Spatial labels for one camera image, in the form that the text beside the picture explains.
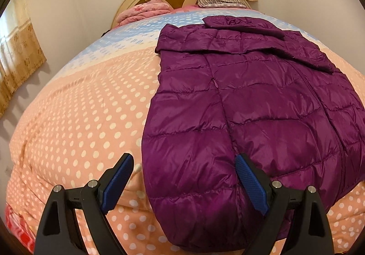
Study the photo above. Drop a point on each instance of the pink folded blanket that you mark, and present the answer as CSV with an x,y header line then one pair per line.
x,y
142,10

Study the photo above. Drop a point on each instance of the polka dot bedspread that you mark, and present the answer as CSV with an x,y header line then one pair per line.
x,y
71,115

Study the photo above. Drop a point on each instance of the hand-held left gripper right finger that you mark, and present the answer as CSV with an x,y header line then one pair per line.
x,y
251,182

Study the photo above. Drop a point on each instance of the red patterned sheet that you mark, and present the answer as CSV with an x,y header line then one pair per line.
x,y
20,232

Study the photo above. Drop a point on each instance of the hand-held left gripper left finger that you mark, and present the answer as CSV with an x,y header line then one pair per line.
x,y
118,179

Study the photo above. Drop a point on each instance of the beige side window curtain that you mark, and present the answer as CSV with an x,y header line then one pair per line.
x,y
20,44

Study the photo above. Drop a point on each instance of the purple quilted hooded jacket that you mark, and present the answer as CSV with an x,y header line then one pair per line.
x,y
228,101

